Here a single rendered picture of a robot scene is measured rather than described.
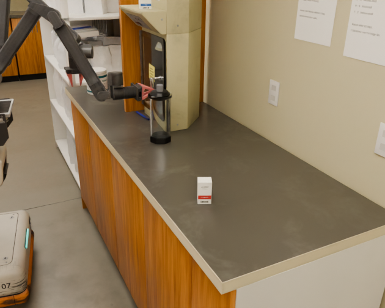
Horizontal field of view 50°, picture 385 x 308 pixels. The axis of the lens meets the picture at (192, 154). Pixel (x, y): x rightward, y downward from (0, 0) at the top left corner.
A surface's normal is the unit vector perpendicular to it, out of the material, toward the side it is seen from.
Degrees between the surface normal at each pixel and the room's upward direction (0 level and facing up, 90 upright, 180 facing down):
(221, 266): 1
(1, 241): 0
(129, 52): 90
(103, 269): 0
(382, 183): 90
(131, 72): 90
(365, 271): 90
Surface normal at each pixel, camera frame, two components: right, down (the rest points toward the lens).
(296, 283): 0.45, 0.38
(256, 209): 0.02, -0.91
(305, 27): -0.89, 0.18
